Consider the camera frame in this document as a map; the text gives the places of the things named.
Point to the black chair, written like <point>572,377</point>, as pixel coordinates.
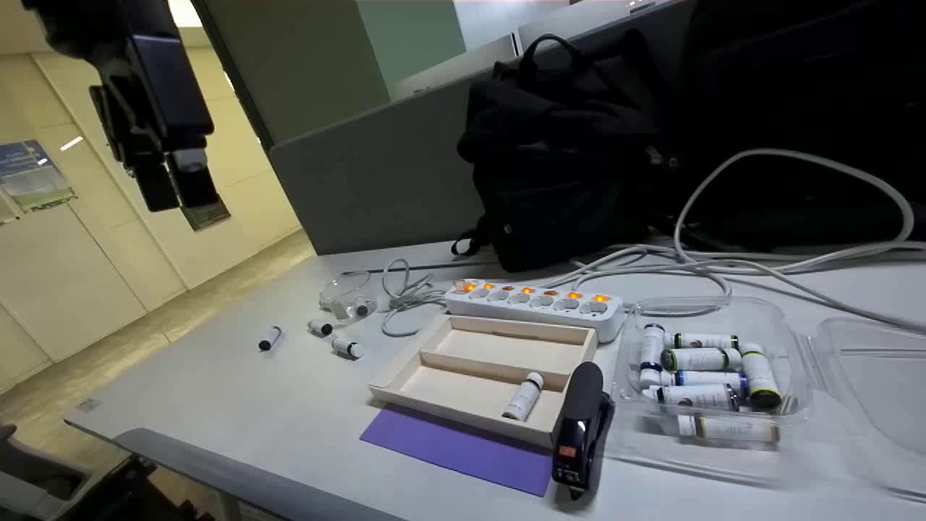
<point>125,493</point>

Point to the small clear plastic container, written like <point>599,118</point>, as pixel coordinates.
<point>343,290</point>

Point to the clear plastic lid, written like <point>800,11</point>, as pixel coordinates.
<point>868,385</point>

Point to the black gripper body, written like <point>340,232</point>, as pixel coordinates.
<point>159,97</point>

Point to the wooden two-compartment tray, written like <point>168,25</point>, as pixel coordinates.
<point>481,371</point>

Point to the white power strip orange switches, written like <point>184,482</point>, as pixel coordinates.
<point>540,307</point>

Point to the black stapler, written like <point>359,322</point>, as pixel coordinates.
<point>582,423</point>

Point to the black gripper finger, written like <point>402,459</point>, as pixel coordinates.
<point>158,183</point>
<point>200,192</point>

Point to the purple mat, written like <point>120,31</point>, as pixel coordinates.
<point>452,451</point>

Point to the blue paper poster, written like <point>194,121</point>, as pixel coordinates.
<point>33,176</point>

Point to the white vial black cap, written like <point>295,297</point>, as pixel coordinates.
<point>269,338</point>

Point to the large clear plastic container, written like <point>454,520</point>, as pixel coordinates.
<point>637,435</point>

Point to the grey desk partition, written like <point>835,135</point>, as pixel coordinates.
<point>386,176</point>

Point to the black backpack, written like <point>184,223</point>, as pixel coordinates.
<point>559,155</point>

